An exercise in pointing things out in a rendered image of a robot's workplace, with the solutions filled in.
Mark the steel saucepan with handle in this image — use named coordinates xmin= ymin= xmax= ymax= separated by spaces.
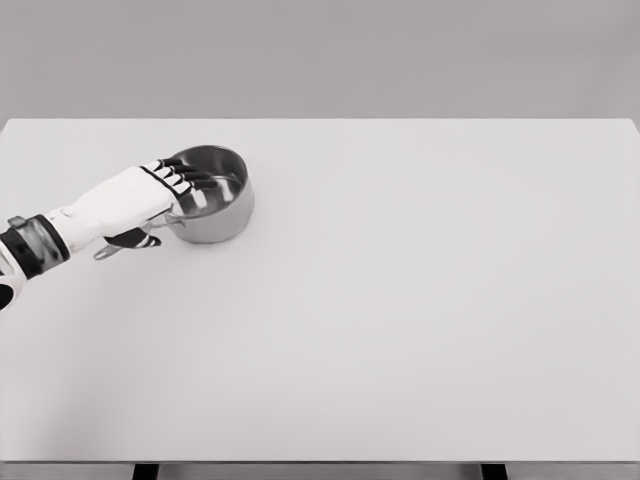
xmin=93 ymin=144 xmax=255 ymax=262

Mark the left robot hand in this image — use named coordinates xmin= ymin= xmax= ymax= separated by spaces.
xmin=96 ymin=156 xmax=221 ymax=250

